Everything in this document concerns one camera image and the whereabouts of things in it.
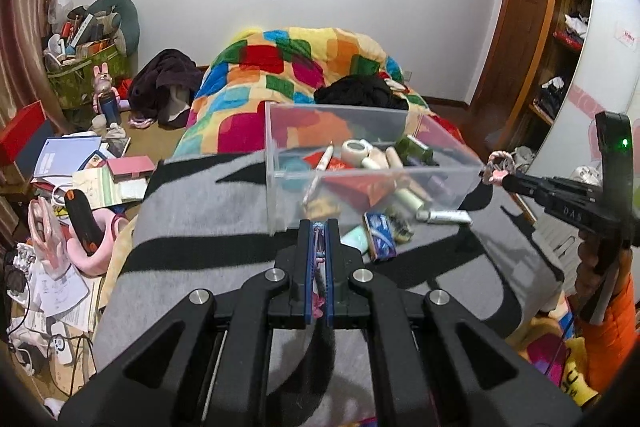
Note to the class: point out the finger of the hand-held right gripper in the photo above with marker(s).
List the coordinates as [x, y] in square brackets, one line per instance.
[540, 183]
[530, 193]

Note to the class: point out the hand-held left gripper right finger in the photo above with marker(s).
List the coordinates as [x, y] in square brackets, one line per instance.
[332, 272]

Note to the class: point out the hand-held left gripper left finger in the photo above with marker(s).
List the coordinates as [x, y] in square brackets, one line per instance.
[306, 272]

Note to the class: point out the colourful slim item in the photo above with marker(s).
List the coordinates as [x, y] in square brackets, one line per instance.
[318, 277]

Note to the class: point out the floral patterned pen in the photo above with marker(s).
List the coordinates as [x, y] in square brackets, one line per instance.
[311, 192]

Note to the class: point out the clear plastic box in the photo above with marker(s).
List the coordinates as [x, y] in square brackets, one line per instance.
[280, 187]

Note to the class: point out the red foil pouch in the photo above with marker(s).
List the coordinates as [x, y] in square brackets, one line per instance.
[360, 187]

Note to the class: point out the pale green tube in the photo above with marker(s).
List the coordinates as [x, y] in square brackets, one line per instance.
[410, 199]

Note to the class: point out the teal tape roll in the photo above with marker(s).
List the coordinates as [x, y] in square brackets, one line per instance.
[295, 164]

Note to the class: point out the white pen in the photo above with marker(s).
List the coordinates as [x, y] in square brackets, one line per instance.
[325, 157]

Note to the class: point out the white tape roll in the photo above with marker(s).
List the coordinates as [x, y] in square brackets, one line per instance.
[356, 151]

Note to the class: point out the dark green bottle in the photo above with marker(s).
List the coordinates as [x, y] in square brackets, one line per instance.
[415, 147]

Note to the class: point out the beige cylindrical tube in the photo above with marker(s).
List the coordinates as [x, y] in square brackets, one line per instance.
[395, 157]

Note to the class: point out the person's right hand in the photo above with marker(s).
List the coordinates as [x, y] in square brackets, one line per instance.
[587, 262]

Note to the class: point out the white shoes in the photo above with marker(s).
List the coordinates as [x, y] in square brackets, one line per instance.
[525, 157]

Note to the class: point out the pale green small pack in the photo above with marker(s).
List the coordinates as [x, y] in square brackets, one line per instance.
[356, 239]

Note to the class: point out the small blue cardboard box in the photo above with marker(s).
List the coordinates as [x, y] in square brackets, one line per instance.
[380, 234]

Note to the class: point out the dark patterned tape roll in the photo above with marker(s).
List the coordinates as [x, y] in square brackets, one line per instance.
[401, 229]

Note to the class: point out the white marker with green print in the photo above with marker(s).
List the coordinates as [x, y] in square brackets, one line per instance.
[445, 217]

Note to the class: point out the dark folded clothes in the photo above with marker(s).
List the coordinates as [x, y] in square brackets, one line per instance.
[552, 94]

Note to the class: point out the white sliding door with hearts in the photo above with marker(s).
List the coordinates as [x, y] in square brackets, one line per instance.
[615, 72]

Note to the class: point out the grey black striped blanket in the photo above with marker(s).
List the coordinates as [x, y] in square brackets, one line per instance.
[200, 227]

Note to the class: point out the wooden door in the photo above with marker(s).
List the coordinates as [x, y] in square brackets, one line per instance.
[525, 7]

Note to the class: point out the wooden shelf unit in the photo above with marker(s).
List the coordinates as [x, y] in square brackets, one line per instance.
[559, 7]

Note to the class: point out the black clothing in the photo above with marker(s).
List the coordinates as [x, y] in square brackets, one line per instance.
[360, 92]

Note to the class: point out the colourful patchwork quilt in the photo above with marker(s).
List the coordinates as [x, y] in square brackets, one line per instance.
[280, 72]

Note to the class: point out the pink book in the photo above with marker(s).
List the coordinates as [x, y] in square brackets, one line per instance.
[130, 166]

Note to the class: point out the pink headphone stand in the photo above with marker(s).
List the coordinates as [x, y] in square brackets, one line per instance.
[97, 264]

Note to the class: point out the green illustrated booklet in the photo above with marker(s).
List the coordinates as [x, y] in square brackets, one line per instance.
[100, 187]

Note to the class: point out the dark tablet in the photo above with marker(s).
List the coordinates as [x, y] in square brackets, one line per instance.
[119, 147]

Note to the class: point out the black orange tool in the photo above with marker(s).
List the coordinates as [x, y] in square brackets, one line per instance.
[82, 219]

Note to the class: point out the dark clothes pile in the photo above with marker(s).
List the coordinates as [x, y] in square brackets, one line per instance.
[165, 72]

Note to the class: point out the loose white papers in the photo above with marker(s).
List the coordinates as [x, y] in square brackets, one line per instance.
[62, 297]

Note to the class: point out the white round gadget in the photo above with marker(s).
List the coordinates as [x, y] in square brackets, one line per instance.
[62, 347]

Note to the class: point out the white cup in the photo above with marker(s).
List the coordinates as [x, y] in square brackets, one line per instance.
[99, 123]

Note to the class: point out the pink transparent bag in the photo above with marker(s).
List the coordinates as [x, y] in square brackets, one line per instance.
[47, 237]

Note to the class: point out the blue notebook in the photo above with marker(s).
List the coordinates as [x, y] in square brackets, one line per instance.
[62, 154]

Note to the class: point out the pink bunny toy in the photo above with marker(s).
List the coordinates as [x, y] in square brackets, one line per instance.
[105, 89]

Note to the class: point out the green patterned bag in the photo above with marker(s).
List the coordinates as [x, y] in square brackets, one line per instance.
[75, 82]

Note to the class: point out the green neck pillow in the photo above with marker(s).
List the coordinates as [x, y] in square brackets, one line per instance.
[129, 19]

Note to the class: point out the red box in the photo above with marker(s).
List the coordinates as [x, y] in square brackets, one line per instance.
[22, 132]

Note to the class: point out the brown striped curtain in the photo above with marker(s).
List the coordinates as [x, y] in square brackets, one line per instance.
[25, 32]

